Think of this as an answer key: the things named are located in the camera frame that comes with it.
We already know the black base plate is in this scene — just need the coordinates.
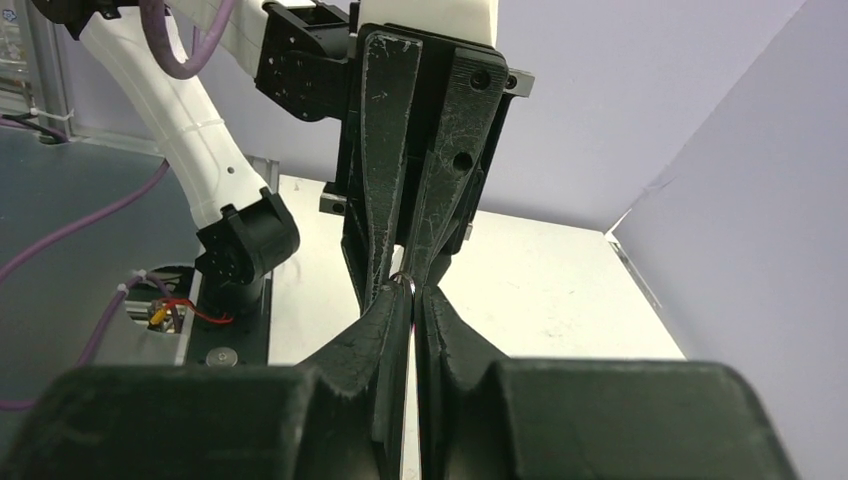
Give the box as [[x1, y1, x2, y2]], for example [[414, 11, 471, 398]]
[[175, 273, 273, 367]]

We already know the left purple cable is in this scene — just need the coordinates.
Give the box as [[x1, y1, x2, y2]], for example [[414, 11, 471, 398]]
[[0, 0, 236, 412]]

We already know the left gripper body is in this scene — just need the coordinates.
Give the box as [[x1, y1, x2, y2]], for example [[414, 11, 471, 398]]
[[254, 0, 537, 266]]

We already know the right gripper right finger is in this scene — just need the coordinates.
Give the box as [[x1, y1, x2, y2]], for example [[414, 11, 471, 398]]
[[415, 287, 797, 479]]

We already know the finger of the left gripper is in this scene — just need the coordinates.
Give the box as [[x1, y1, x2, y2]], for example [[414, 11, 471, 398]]
[[401, 48, 508, 285], [360, 31, 422, 311]]

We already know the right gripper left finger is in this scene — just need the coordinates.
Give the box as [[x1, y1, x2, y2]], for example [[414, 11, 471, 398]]
[[1, 283, 412, 479]]

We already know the small split ring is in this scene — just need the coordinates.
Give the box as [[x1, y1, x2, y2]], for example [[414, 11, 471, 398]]
[[389, 271, 419, 313]]

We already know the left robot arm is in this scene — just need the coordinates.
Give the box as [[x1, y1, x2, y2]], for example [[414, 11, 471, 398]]
[[36, 1, 534, 314]]

